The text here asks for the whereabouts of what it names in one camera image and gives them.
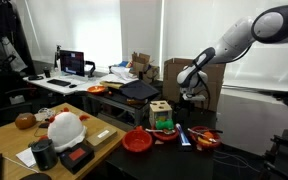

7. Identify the dark cylindrical speaker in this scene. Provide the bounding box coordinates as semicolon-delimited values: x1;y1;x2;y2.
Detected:
29;139;58;171

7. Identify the red bowl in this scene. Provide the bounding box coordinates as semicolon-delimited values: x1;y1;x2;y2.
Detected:
151;126;178;141
122;126;153;153
188;126;221;149

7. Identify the orange bowl on desk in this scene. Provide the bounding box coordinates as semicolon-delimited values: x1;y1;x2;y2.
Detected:
87;85;106;95

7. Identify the white plush chicken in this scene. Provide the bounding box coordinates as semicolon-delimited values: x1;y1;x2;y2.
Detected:
40;111;87;153

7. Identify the black computer mouse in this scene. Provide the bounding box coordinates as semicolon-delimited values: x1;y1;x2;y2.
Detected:
69;84;77;88

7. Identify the green toy dumbbell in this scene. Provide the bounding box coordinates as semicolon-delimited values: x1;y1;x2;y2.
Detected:
155;120;174;130

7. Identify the tan cardboard box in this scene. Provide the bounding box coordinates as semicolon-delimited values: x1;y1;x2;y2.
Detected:
86;126;117;151

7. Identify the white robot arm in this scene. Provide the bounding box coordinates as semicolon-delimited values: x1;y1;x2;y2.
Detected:
177;5;288;106

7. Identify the black box red label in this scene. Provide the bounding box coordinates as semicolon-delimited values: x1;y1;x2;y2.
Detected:
59;143;94;174

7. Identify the red bowl right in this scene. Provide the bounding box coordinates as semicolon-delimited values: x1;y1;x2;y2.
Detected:
188;126;221;149

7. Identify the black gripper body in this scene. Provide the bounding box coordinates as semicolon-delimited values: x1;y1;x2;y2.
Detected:
177;100;195;123

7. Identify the stack of papers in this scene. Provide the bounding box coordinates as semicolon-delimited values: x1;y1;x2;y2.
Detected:
110;67;137;84

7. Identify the black keyboard far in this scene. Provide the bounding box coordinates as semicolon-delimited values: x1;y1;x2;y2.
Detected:
47;79;71;87

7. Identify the white blue toothpaste tube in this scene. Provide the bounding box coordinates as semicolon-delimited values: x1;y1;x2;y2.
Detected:
175;123;191;147

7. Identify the computer monitor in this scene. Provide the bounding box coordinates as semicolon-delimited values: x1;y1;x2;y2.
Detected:
60;50;85;76

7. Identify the orange ball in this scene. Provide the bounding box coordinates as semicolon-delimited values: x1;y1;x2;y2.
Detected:
203;132;214;140

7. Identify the brown toy football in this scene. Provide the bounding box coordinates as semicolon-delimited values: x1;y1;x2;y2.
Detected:
15;113;36;130

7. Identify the dark folded cloth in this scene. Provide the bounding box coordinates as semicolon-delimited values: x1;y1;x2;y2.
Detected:
119;80;159;100

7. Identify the red bowl left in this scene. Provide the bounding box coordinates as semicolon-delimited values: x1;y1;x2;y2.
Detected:
122;126;153;153

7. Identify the white paper sheet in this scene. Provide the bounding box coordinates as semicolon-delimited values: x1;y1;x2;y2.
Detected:
16;148;36;167

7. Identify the black office chair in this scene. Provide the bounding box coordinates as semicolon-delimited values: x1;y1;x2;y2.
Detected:
0;71;35;133

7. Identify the large cardboard box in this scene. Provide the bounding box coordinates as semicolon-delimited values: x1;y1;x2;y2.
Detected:
162;58;225;111

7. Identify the small open cardboard box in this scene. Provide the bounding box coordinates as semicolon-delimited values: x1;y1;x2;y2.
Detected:
131;52;159;83

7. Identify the red bowl middle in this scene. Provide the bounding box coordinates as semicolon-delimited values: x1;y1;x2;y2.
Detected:
151;126;178;141

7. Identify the wooden shape sorter box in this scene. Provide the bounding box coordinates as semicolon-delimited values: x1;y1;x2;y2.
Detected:
149;100;172;125

